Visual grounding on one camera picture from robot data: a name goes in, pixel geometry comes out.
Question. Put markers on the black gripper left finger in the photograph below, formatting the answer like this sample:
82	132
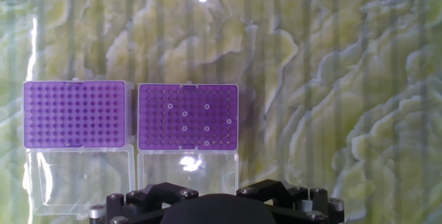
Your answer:
138	203

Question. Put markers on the green marble pattern mat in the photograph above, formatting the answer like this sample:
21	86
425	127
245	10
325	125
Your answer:
310	79

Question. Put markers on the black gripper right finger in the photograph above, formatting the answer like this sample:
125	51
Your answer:
300	200

